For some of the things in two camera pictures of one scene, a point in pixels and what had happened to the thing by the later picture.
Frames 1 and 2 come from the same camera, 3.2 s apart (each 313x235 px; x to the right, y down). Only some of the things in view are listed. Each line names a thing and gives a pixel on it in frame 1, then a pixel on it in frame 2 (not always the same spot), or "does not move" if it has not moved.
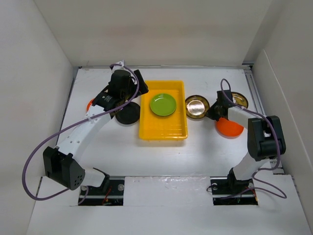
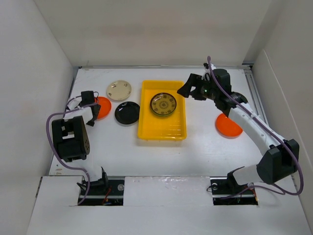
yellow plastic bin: [170, 128] does not move
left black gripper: [142, 86] → [92, 121]
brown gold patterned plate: [196, 106] → [163, 104]
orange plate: [228, 129] does not move
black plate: [128, 115] does not move
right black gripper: [210, 113] → [194, 80]
